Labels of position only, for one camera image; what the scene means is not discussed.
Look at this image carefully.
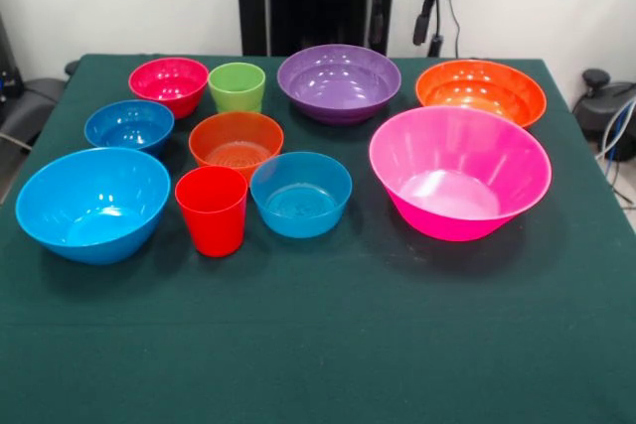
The small pink-red bowl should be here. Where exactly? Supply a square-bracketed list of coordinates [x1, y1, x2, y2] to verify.
[128, 57, 210, 120]

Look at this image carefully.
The red cup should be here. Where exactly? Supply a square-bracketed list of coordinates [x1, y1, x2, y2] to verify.
[174, 165, 249, 258]

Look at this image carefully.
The small orange ridged bowl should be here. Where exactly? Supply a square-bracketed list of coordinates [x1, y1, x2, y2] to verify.
[188, 111, 285, 186]

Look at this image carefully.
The thin black cable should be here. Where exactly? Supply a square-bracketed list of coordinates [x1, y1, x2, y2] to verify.
[447, 0, 462, 59]

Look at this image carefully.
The green cup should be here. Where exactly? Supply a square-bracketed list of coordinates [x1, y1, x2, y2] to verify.
[207, 62, 267, 115]

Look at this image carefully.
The large pink bowl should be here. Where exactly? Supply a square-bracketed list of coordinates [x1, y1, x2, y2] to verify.
[368, 105, 554, 243]

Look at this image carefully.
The small dark blue bowl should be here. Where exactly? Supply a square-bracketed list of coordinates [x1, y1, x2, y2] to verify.
[83, 99, 176, 159]

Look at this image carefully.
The large blue bowl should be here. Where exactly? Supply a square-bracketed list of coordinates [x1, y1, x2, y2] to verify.
[14, 147, 172, 266]

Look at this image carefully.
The bundle of floor cables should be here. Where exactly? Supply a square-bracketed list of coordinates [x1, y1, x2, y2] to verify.
[593, 95, 636, 210]

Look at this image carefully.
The dark green tablecloth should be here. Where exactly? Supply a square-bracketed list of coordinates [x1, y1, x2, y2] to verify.
[0, 53, 636, 424]

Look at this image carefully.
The black cable with plug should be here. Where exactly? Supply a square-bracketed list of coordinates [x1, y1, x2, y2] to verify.
[427, 0, 445, 58]

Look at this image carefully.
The large orange bowl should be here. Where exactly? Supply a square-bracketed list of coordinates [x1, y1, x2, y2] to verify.
[414, 59, 549, 130]

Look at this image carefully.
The purple bowl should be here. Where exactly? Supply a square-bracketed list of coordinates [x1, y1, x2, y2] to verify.
[276, 44, 402, 126]

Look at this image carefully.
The black equipment rack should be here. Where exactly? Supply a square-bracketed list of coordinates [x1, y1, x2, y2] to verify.
[0, 11, 22, 102]

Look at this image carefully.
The small light blue ridged bowl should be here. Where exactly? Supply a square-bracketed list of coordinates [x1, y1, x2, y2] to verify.
[248, 151, 354, 240]

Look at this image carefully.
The black floor stand base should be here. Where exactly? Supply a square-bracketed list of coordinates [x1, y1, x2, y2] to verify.
[0, 76, 67, 147]
[570, 68, 636, 163]

